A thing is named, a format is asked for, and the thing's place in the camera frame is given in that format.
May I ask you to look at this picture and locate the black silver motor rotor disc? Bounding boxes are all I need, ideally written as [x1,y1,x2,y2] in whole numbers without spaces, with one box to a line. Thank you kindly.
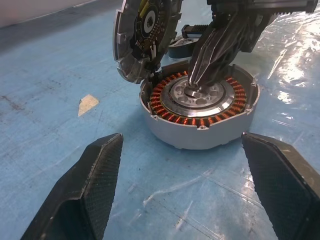
[167,34,195,60]

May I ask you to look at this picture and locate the round motor cover circuit board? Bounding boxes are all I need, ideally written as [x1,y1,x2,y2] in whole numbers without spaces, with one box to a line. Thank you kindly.
[112,0,185,85]

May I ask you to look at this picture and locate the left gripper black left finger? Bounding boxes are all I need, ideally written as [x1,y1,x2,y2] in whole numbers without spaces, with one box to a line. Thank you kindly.
[21,133,124,240]

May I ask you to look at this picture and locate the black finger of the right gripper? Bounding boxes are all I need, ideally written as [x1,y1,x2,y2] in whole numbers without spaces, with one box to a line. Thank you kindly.
[189,14,236,85]
[202,17,253,87]

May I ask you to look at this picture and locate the grey motor housing copper windings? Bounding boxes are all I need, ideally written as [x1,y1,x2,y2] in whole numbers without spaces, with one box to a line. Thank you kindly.
[138,59,261,151]

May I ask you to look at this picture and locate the small beige tape piece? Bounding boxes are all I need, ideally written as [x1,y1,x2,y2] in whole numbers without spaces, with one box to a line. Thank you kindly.
[77,94,100,118]

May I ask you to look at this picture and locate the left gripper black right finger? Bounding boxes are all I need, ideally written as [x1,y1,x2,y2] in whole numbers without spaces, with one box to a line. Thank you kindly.
[241,132,320,240]

